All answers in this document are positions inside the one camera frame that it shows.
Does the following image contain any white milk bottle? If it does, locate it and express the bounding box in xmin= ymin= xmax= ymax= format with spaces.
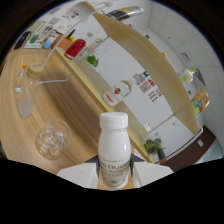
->
xmin=97 ymin=111 xmax=132 ymax=191

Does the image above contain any glass jar with wooden lid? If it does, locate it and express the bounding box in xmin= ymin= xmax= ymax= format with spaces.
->
xmin=17 ymin=63 xmax=45 ymax=120

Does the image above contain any clear glass cup with ice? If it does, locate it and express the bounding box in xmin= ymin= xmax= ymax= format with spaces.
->
xmin=34 ymin=118 xmax=73 ymax=161

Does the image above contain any green cup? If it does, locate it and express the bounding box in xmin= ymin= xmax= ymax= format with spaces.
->
xmin=29 ymin=33 xmax=41 ymax=44

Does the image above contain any small green potted plant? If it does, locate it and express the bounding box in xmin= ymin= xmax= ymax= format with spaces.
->
xmin=143 ymin=138 xmax=163 ymax=155

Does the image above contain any brown door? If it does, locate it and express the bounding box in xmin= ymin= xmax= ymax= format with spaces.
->
xmin=159 ymin=125 xmax=218 ymax=173

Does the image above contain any clear bottle with red label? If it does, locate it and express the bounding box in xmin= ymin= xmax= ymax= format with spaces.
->
xmin=102 ymin=79 xmax=133 ymax=108

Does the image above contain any clear bottle with green cap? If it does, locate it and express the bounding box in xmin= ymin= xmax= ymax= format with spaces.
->
xmin=178 ymin=66 xmax=198 ymax=84

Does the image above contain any green leafy plant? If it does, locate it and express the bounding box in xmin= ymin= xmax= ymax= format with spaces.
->
xmin=85 ymin=53 xmax=100 ymax=69

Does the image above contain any two-tier wooden shelf rack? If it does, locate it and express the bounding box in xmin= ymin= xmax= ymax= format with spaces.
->
xmin=35 ymin=0 xmax=205 ymax=164

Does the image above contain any red liquid bottle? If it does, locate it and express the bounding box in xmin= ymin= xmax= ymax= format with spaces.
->
xmin=63 ymin=38 xmax=87 ymax=61

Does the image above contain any pale blue plastic bottle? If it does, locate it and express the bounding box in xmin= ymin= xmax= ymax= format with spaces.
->
xmin=42 ymin=35 xmax=57 ymax=50

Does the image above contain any white tray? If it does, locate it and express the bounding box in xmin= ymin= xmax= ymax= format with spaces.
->
xmin=23 ymin=40 xmax=44 ymax=50

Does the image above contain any black kettle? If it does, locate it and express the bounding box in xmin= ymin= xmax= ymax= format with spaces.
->
xmin=13 ymin=30 xmax=32 ymax=51

